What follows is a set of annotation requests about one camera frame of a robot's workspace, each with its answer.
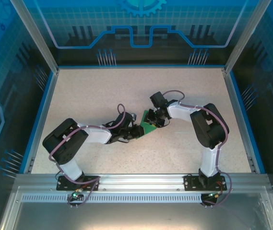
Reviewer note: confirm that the green cloth piece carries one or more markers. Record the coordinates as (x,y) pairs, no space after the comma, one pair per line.
(149,130)

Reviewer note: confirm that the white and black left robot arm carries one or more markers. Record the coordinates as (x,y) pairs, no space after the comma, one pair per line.
(65,143)

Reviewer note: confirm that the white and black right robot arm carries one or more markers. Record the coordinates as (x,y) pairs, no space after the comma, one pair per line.
(209,129)

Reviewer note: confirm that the slotted metal strip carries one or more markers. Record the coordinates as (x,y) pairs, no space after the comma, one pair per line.
(138,198)

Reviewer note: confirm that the left connector board green light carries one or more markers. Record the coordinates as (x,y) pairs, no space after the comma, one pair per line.
(75,196)

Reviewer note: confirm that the connector board green light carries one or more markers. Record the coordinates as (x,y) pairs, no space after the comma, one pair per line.
(213,195)
(75,196)

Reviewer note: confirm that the right connector board green light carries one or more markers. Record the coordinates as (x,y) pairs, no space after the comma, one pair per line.
(213,195)

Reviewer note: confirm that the aluminium mounting rail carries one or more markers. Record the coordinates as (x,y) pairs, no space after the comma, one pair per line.
(141,182)

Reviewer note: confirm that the aluminium back rail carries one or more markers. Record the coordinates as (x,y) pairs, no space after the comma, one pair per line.
(141,67)

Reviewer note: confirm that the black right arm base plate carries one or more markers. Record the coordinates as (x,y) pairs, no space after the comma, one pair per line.
(191,183)

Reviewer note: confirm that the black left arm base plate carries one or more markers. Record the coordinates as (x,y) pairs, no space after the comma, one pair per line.
(64,184)

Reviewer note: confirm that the aluminium side rail blue trim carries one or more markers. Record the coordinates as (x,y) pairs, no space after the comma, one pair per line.
(42,119)
(239,119)

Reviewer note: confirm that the aluminium frame post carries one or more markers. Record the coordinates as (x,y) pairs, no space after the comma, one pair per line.
(246,36)
(40,43)

